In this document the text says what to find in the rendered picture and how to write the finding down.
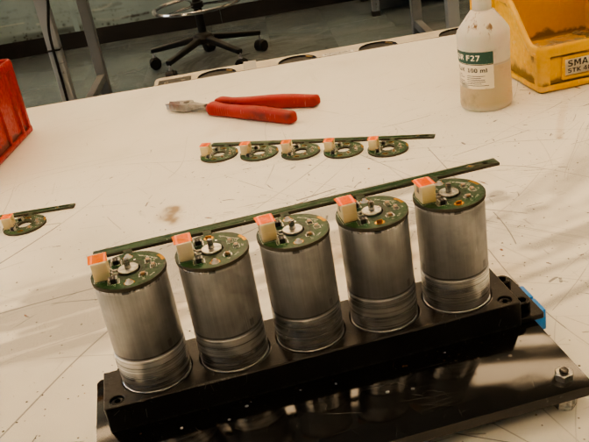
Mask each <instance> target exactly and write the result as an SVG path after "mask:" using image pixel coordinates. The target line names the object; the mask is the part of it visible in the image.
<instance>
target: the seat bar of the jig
mask: <svg viewBox="0 0 589 442"><path fill-rule="evenodd" d="M489 277H490V294H491V299H490V301H489V302H488V303H487V304H486V305H485V306H483V307H482V308H480V309H478V310H474V311H471V312H466V313H460V314H449V313H442V312H439V311H435V310H432V309H431V308H429V307H428V306H427V305H426V304H425V303H424V302H423V296H422V282H416V283H415V289H416V298H417V307H418V318H417V319H416V320H415V321H414V323H413V324H411V325H410V326H408V327H406V328H404V329H401V330H398V331H393V332H387V333H373V332H368V331H362V330H360V329H359V328H357V327H356V326H355V325H353V323H352V322H351V313H350V306H349V300H344V301H341V302H340V303H341V310H342V315H343V321H344V336H343V337H342V338H341V339H340V340H339V341H338V342H337V343H336V344H335V345H334V346H331V347H329V348H326V349H324V350H322V351H318V352H314V353H293V352H289V351H287V350H285V349H283V348H282V347H281V346H280V345H279V344H278V340H277V336H276V331H275V327H274V322H273V318H271V319H267V320H264V324H265V328H266V336H267V341H268V345H269V352H268V354H267V356H266V357H265V358H264V359H263V360H262V361H261V362H260V363H258V364H257V365H255V366H253V367H250V368H248V369H246V370H243V371H240V372H236V373H230V374H220V373H215V372H211V371H209V370H208V369H206V368H205V367H204V366H203V365H202V361H201V357H200V354H199V350H198V346H197V343H196V339H195V338H194V339H188V340H186V343H187V346H188V352H189V356H190V359H191V363H192V369H191V371H190V373H189V375H188V376H187V377H186V378H185V379H184V380H183V381H182V382H180V383H179V384H177V385H176V386H174V387H172V388H170V389H167V390H164V391H161V392H159V393H154V394H145V395H144V394H136V393H132V392H131V391H129V390H127V389H126V388H125V387H124V384H123V380H122V377H121V374H120V372H119V368H118V369H117V370H116V371H112V372H109V373H105V374H103V409H104V412H105V415H106V417H107V420H108V423H109V426H110V431H111V432H112V433H114V432H118V431H123V430H127V429H131V428H134V427H138V426H140V425H144V424H150V423H154V422H157V421H160V420H164V419H168V418H171V417H177V416H180V415H184V414H188V413H190V412H194V411H198V410H204V409H207V408H210V407H214V406H217V405H221V404H224V403H230V402H234V401H237V400H240V399H244V398H247V397H251V396H256V395H260V394H264V393H267V392H271V391H274V390H277V389H283V388H287V387H290V386H294V385H297V384H301V383H304V382H307V381H313V380H317V379H321V378H323V377H327V376H331V375H334V374H340V373H343V372H347V371H351V370H354V369H357V368H361V367H367V366H371V365H373V364H377V363H381V362H384V361H388V360H393V359H397V358H400V357H404V356H407V355H410V354H414V353H420V352H423V351H427V350H430V349H434V348H438V347H440V346H447V345H450V344H454V343H457V342H460V341H464V340H467V339H473V338H477V337H480V336H484V335H487V334H490V333H494V332H500V331H504V330H506V329H510V328H514V327H517V326H520V325H522V312H521V301H520V300H519V299H518V298H517V297H516V296H515V295H514V294H513V293H512V292H511V291H510V290H509V288H508V287H507V286H506V285H505V284H504V283H503V282H502V281H501V280H500V279H499V278H498V277H497V275H496V274H495V273H494V272H493V271H492V270H491V269H490V268H489Z"/></svg>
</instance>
